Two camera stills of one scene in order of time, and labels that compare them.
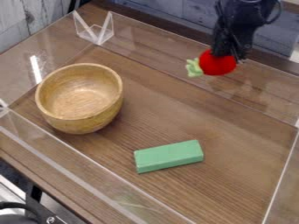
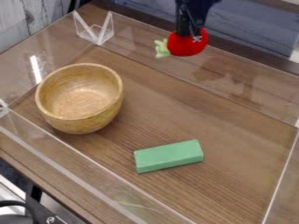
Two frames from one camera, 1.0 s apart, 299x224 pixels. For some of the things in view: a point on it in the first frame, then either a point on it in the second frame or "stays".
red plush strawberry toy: [215, 65] to [182, 45]
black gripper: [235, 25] to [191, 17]
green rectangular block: [168, 156] stays
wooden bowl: [79, 96] stays
